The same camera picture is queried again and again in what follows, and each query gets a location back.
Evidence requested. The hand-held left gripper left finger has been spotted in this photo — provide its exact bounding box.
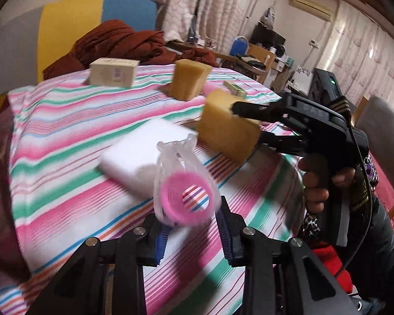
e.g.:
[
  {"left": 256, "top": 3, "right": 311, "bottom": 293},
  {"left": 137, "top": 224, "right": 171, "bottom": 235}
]
[{"left": 26, "top": 215, "right": 171, "bottom": 315}]

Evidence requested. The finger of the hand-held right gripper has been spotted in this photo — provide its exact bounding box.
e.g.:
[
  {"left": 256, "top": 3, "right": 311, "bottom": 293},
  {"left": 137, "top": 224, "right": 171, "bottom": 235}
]
[
  {"left": 258, "top": 133, "right": 307, "bottom": 153},
  {"left": 231, "top": 97, "right": 303, "bottom": 128}
]

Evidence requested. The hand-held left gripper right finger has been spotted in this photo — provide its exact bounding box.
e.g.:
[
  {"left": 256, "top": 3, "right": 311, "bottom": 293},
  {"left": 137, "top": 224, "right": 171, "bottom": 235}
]
[{"left": 215, "top": 197, "right": 362, "bottom": 315}]

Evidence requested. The large yellow sponge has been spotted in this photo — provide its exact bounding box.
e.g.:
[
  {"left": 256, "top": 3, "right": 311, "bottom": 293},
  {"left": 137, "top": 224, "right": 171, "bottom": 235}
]
[{"left": 196, "top": 88, "right": 261, "bottom": 165}]

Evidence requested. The pink hair roller clear clip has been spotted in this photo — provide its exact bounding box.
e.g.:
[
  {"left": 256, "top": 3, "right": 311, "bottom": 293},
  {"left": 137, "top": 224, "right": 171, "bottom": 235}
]
[{"left": 154, "top": 134, "right": 222, "bottom": 227}]

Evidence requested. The person's right forearm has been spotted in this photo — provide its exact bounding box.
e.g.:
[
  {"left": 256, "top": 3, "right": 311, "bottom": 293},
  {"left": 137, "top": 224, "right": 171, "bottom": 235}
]
[{"left": 348, "top": 153, "right": 380, "bottom": 211}]

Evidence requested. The person's right hand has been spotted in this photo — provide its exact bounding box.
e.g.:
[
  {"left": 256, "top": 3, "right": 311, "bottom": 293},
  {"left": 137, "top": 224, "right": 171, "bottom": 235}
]
[{"left": 299, "top": 156, "right": 357, "bottom": 215}]

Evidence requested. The green cream cardboard box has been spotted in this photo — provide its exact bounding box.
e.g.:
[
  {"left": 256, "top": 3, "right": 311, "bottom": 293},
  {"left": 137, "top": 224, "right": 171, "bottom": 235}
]
[{"left": 223, "top": 80, "right": 247, "bottom": 98}]

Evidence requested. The grey padded wooden chair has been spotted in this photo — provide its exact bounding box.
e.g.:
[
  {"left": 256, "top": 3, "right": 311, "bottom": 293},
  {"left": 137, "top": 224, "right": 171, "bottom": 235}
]
[{"left": 351, "top": 95, "right": 394, "bottom": 178}]

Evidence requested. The wooden side desk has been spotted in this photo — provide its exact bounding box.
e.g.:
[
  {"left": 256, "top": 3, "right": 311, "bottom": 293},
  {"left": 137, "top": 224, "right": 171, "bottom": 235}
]
[{"left": 166, "top": 41, "right": 293, "bottom": 82}]

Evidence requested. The blue plastic container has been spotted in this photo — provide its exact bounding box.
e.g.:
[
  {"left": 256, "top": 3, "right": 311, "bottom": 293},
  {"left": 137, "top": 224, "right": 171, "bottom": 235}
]
[{"left": 231, "top": 36, "right": 250, "bottom": 55}]

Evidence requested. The black appliance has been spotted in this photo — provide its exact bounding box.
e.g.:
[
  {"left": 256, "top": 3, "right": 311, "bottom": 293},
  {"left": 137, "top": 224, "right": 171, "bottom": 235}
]
[{"left": 251, "top": 23, "right": 286, "bottom": 53}]

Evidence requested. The small yellow sponge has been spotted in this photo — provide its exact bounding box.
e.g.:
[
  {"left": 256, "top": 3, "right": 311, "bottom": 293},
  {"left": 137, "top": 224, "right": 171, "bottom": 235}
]
[{"left": 169, "top": 59, "right": 213, "bottom": 102}]

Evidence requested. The white patterned window curtain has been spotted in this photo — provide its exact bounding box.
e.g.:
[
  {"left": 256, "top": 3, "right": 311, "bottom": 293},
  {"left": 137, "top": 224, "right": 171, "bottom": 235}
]
[{"left": 302, "top": 0, "right": 394, "bottom": 106}]

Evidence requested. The white foam block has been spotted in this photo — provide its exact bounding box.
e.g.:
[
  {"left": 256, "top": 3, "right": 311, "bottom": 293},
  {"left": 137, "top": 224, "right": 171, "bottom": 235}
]
[{"left": 100, "top": 118, "right": 198, "bottom": 192}]

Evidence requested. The white air conditioner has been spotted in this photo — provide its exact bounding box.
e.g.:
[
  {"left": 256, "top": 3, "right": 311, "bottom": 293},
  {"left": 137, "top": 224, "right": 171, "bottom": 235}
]
[{"left": 289, "top": 0, "right": 334, "bottom": 22}]

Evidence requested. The striped pink green tablecloth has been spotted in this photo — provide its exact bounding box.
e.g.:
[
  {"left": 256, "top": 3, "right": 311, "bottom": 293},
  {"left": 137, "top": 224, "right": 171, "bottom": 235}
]
[{"left": 0, "top": 62, "right": 307, "bottom": 315}]

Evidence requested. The person's body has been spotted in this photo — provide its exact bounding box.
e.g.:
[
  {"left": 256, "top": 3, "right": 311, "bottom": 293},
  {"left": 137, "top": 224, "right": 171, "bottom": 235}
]
[{"left": 299, "top": 197, "right": 394, "bottom": 302}]

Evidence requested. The red-brown crumpled cloth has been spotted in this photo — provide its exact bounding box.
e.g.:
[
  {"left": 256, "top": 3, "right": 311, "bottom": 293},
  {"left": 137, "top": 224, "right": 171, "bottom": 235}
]
[{"left": 43, "top": 20, "right": 219, "bottom": 79}]

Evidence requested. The grey yellow blue chair back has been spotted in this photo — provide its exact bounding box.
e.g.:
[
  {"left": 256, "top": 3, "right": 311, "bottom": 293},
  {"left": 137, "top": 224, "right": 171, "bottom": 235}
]
[{"left": 0, "top": 0, "right": 158, "bottom": 102}]

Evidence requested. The striped gripper strap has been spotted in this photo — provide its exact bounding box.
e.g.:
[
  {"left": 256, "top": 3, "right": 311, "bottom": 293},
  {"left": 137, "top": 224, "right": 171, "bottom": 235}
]
[{"left": 330, "top": 97, "right": 352, "bottom": 120}]

